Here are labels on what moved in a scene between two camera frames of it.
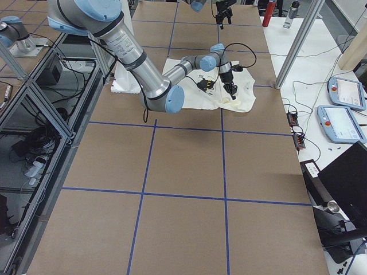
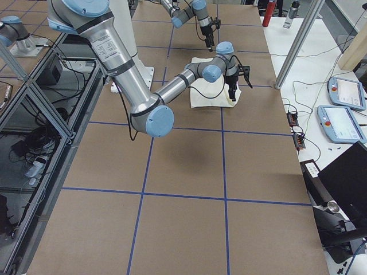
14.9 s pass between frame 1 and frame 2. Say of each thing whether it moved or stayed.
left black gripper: moved
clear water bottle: stayed
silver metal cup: stayed
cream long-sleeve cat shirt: moved
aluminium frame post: stayed
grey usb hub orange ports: stayed
